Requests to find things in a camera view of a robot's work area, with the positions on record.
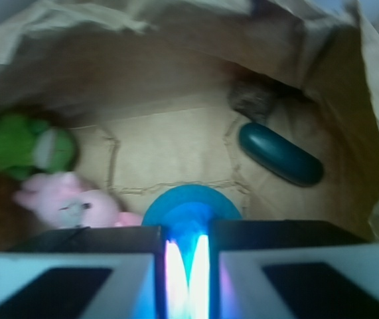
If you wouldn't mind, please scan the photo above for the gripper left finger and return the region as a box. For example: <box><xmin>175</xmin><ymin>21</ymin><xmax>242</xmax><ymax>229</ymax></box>
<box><xmin>0</xmin><ymin>227</ymin><xmax>163</xmax><ymax>318</ymax></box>

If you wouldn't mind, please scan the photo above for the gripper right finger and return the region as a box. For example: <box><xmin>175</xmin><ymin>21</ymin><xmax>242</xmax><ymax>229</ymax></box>
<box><xmin>209</xmin><ymin>220</ymin><xmax>379</xmax><ymax>318</ymax></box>

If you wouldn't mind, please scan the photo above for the dark teal oval object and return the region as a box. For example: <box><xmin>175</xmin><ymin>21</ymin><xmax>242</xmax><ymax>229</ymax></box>
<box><xmin>238</xmin><ymin>122</ymin><xmax>324</xmax><ymax>187</ymax></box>

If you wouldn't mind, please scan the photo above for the green plush frog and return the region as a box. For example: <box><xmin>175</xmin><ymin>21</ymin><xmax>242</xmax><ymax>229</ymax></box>
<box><xmin>0</xmin><ymin>113</ymin><xmax>77</xmax><ymax>181</ymax></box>

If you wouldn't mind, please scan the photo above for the blue textured ball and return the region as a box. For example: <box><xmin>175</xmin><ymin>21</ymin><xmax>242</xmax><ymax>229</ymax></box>
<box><xmin>141</xmin><ymin>184</ymin><xmax>244</xmax><ymax>286</ymax></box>

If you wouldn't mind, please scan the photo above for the brown paper bag bin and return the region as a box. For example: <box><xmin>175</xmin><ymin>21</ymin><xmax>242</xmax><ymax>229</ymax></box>
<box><xmin>0</xmin><ymin>1</ymin><xmax>379</xmax><ymax>242</ymax></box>

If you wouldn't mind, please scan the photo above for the pink plush bunny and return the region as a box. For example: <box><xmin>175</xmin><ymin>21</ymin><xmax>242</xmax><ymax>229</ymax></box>
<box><xmin>13</xmin><ymin>171</ymin><xmax>143</xmax><ymax>229</ymax></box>

